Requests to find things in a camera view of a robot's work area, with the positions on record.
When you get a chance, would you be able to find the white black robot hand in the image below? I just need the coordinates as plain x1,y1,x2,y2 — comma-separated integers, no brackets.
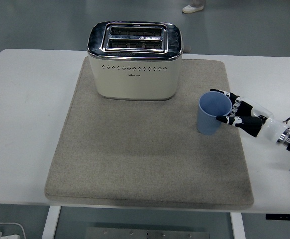
210,88,288,143

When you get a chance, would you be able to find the grey metal plate with screws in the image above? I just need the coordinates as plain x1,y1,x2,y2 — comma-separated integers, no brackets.
86,227,210,239

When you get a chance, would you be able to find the cream chrome two-slot toaster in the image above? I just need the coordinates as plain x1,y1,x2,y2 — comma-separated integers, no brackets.
86,21,192,101

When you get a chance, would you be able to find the white table leg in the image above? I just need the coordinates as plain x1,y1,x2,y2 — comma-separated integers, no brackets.
230,212,246,239
41,206,61,239

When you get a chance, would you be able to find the beige felt mat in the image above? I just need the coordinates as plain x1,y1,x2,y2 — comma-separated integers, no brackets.
44,56,255,209

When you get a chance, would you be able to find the blue ribbed plastic cup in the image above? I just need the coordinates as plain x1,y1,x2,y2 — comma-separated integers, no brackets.
196,91,233,136

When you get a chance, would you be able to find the black table control panel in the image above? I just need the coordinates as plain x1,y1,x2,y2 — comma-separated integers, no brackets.
265,213,290,221

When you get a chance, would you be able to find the person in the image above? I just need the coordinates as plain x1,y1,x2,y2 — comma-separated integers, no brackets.
182,0,206,14

